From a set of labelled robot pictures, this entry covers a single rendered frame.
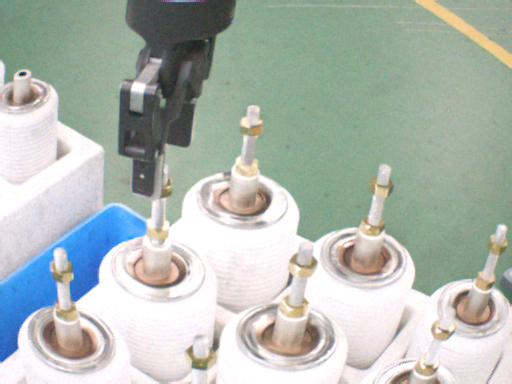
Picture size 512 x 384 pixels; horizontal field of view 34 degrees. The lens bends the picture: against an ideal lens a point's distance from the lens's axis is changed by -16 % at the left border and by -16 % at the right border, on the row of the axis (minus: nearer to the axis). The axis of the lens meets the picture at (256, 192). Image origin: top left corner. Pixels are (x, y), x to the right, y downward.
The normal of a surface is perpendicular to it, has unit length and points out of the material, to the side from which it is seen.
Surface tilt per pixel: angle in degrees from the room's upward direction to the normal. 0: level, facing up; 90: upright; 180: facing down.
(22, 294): 88
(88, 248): 88
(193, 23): 90
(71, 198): 90
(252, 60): 0
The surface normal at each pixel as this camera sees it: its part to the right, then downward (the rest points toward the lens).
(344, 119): 0.11, -0.80
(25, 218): 0.80, 0.42
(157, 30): -0.29, 0.53
